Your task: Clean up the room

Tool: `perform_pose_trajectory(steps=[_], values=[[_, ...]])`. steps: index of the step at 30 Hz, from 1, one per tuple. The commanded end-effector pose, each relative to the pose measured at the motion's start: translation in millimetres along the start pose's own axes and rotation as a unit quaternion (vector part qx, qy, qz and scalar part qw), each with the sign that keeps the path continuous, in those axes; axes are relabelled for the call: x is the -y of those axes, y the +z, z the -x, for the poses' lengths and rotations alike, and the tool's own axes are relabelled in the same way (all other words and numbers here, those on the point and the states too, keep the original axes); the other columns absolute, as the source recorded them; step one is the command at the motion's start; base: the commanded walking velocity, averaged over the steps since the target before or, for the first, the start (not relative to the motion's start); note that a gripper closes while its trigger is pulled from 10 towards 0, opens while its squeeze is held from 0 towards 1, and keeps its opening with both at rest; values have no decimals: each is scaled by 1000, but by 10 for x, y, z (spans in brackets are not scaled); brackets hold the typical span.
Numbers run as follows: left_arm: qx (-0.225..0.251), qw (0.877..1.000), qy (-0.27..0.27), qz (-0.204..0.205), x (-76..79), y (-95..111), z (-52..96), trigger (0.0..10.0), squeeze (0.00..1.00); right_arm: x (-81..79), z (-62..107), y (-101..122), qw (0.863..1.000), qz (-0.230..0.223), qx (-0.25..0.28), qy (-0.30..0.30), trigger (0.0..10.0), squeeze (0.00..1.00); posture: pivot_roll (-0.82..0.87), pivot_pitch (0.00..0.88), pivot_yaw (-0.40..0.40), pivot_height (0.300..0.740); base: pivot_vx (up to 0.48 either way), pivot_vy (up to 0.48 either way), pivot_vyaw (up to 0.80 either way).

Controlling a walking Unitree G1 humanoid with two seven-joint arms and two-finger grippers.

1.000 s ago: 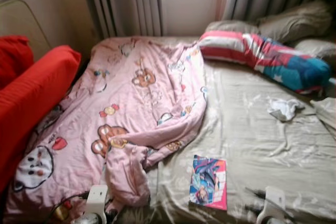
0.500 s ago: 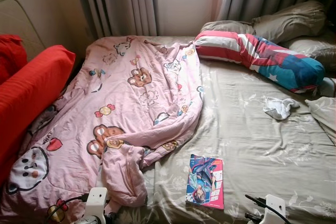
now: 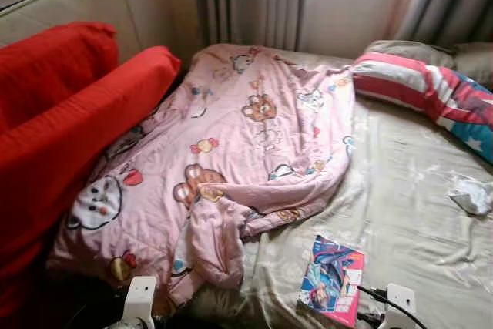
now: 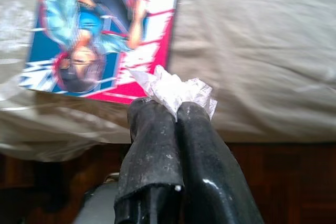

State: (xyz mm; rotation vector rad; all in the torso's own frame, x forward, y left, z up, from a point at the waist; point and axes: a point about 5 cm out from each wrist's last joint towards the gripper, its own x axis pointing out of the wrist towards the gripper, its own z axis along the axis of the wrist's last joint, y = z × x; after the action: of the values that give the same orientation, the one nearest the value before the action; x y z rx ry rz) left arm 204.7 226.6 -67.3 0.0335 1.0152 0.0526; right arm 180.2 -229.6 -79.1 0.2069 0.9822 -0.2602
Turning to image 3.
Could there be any colourful comic book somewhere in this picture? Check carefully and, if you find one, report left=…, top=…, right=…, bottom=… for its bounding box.
left=299, top=235, right=367, bottom=328

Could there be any bed with beige sheet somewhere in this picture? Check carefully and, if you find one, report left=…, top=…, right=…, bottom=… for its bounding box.
left=177, top=48, right=493, bottom=329

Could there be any crumpled white cloth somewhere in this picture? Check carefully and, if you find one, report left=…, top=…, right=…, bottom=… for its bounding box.
left=449, top=177, right=493, bottom=216

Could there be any pink cartoon print blanket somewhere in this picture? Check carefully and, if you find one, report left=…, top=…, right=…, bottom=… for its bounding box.
left=46, top=44, right=357, bottom=311

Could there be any striped red blue bolster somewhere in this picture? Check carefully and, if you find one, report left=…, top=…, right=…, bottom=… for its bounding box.
left=353, top=52, right=493, bottom=164

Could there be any beige pillow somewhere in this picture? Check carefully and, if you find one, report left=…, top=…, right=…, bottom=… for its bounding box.
left=454, top=42, right=493, bottom=87
left=362, top=40, right=455, bottom=68

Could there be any long red cushion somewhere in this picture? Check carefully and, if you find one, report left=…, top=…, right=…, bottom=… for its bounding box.
left=0, top=21, right=182, bottom=329

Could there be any quilted cream mattress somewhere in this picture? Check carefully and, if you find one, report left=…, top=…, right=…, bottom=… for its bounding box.
left=0, top=0, right=143, bottom=64

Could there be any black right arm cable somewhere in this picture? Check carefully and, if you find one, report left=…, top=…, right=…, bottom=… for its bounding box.
left=356, top=284, right=428, bottom=329

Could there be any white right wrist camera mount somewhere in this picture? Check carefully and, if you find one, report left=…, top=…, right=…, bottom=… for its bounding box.
left=383, top=283, right=418, bottom=329

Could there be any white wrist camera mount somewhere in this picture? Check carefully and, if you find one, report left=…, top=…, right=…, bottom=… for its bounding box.
left=123, top=275, right=157, bottom=329
left=383, top=283, right=418, bottom=329

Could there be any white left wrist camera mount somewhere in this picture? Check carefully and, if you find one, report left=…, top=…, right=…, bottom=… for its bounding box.
left=123, top=275, right=157, bottom=329

